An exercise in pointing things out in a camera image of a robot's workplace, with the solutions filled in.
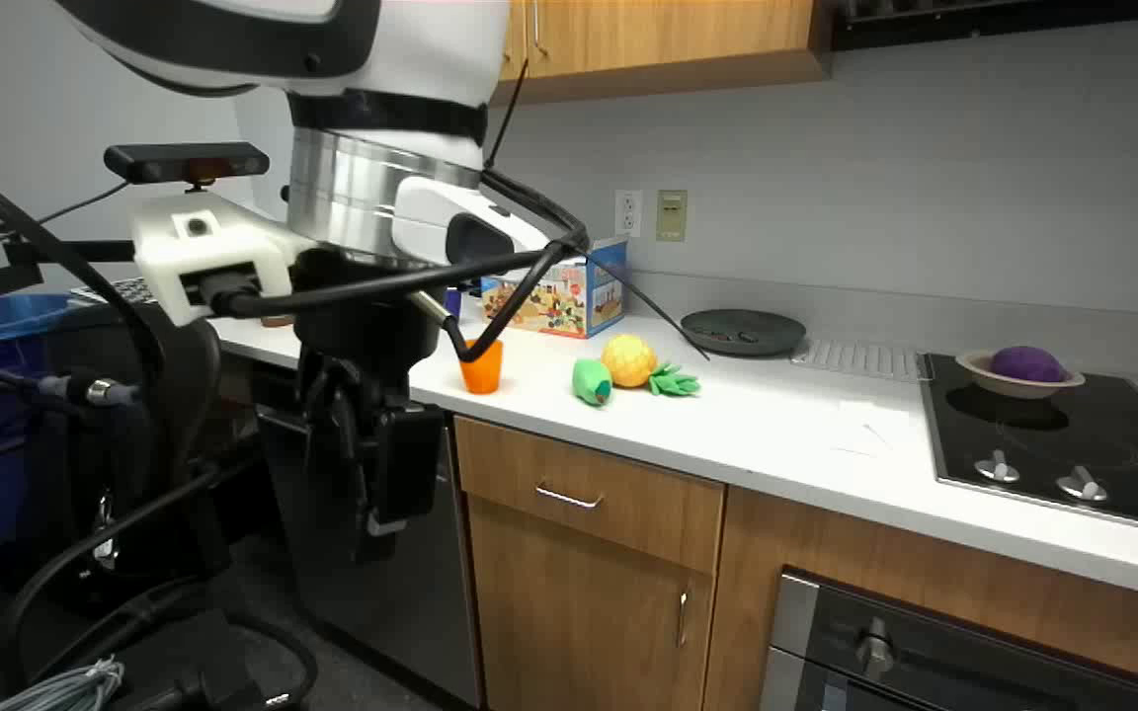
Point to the yellow toy pineapple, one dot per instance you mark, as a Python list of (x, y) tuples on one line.
[(629, 361)]

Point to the orange plastic cup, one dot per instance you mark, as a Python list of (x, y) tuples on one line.
[(485, 371)]

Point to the black glass cooktop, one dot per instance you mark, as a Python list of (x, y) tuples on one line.
[(1125, 446)]

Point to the black range hood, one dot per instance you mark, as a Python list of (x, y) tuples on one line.
[(988, 18)]

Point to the wooden cabinet frame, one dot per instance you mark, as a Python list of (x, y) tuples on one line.
[(748, 592)]

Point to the beige bowl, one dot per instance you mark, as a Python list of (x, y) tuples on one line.
[(1024, 390)]

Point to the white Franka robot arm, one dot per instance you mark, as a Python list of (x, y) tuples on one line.
[(426, 42)]

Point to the black round plate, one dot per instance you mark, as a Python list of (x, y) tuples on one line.
[(746, 333)]

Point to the stainless dishwasher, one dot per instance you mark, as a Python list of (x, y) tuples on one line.
[(445, 617)]

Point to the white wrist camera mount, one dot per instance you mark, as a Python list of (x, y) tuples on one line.
[(200, 257)]

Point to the purple toy fruit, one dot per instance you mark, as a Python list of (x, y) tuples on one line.
[(1028, 361)]

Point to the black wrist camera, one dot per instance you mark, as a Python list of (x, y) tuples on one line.
[(187, 163)]

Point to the colourful toy box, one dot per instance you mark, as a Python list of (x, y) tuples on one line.
[(569, 303)]

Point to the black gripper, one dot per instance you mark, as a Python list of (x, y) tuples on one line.
[(357, 330)]

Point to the yellowish wall switch plate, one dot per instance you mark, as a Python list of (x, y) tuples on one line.
[(672, 216)]

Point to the wooden upper cabinet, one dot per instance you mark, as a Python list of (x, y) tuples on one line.
[(672, 42)]

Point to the black tripod stand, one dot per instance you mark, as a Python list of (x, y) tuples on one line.
[(19, 229)]

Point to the black and silver oven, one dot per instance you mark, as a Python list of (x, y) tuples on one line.
[(988, 657)]

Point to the white wall outlet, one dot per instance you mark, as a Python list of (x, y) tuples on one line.
[(629, 216)]

